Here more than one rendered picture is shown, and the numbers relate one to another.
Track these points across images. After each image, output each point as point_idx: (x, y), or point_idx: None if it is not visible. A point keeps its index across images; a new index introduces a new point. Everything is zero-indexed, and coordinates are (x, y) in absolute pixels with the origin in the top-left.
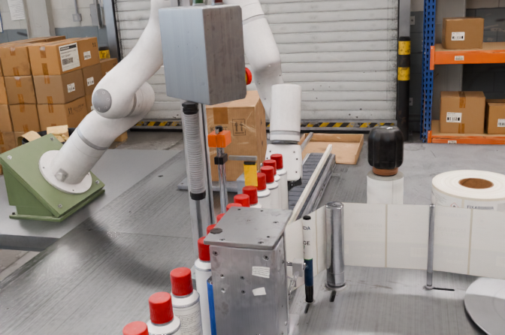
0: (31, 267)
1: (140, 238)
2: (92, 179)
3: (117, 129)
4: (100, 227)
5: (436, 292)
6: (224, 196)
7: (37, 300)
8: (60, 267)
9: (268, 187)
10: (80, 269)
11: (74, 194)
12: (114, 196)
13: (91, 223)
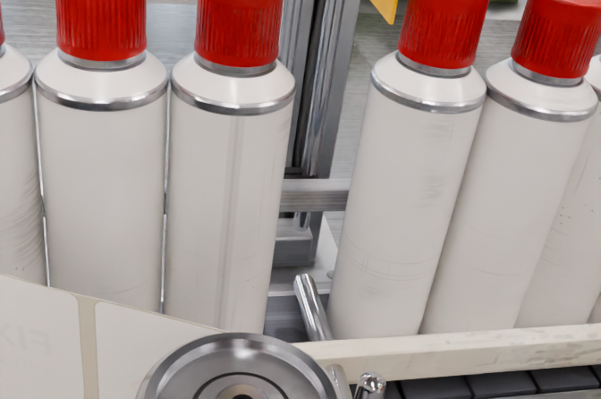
0: (154, 12)
1: (364, 92)
2: None
3: None
4: (368, 35)
5: None
6: (324, 15)
7: (29, 49)
8: (173, 38)
9: (505, 89)
10: (176, 60)
11: None
12: (512, 17)
13: (374, 22)
